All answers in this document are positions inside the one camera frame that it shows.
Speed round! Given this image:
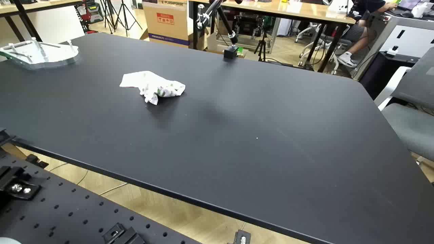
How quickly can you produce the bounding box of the white patterned table cloth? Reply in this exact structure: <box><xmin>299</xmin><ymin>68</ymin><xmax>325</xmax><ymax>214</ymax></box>
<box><xmin>118</xmin><ymin>69</ymin><xmax>188</xmax><ymax>107</ymax></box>

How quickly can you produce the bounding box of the seated person in black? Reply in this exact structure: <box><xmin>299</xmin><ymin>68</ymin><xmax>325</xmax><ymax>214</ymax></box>
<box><xmin>338</xmin><ymin>0</ymin><xmax>399</xmax><ymax>69</ymax></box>

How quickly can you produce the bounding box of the white cloth at corner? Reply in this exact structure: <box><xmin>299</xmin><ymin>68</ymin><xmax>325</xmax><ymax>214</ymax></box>
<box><xmin>0</xmin><ymin>36</ymin><xmax>81</xmax><ymax>69</ymax></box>

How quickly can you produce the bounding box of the cardboard box with red label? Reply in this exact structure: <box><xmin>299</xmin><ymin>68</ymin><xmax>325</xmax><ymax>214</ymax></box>
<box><xmin>143</xmin><ymin>0</ymin><xmax>192</xmax><ymax>46</ymax></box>

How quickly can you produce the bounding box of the wooden table with black legs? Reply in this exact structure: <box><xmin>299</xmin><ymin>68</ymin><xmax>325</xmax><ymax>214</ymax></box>
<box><xmin>189</xmin><ymin>0</ymin><xmax>359</xmax><ymax>73</ymax></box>

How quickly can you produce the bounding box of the tall black tripod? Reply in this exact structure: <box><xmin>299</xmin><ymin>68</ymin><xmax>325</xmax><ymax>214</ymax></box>
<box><xmin>106</xmin><ymin>0</ymin><xmax>144</xmax><ymax>35</ymax></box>

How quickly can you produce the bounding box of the black perforated breadboard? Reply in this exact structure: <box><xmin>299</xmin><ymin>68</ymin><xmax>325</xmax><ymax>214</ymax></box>
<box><xmin>0</xmin><ymin>130</ymin><xmax>201</xmax><ymax>244</ymax></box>

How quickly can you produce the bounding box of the white board panel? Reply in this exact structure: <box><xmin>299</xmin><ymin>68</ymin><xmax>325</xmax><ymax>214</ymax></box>
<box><xmin>19</xmin><ymin>4</ymin><xmax>87</xmax><ymax>45</ymax></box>

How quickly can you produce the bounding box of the grey office chair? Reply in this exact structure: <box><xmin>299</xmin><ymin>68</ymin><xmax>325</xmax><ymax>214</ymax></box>
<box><xmin>373</xmin><ymin>45</ymin><xmax>434</xmax><ymax>163</ymax></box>

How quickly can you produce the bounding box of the grey metal cabinet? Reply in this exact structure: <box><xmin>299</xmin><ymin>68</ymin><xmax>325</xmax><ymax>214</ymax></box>
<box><xmin>352</xmin><ymin>12</ymin><xmax>434</xmax><ymax>99</ymax></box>

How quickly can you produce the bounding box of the black mounting clamp with bolts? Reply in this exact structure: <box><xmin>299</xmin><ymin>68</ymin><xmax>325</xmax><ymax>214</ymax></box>
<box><xmin>0</xmin><ymin>165</ymin><xmax>43</xmax><ymax>203</ymax></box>

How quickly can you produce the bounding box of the small black camera tripod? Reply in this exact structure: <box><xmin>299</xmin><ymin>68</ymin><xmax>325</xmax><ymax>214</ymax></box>
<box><xmin>254</xmin><ymin>17</ymin><xmax>273</xmax><ymax>64</ymax></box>

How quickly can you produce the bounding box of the small grey metal bracket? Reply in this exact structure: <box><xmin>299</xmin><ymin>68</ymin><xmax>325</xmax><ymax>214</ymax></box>
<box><xmin>234</xmin><ymin>229</ymin><xmax>253</xmax><ymax>244</ymax></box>

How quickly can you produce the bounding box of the black mounting bracket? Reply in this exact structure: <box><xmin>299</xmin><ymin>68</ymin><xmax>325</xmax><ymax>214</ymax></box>
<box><xmin>102</xmin><ymin>222</ymin><xmax>148</xmax><ymax>244</ymax></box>

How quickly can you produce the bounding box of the wooden desk with black frame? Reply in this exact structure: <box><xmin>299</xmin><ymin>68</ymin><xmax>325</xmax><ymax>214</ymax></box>
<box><xmin>0</xmin><ymin>0</ymin><xmax>86</xmax><ymax>43</ymax></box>

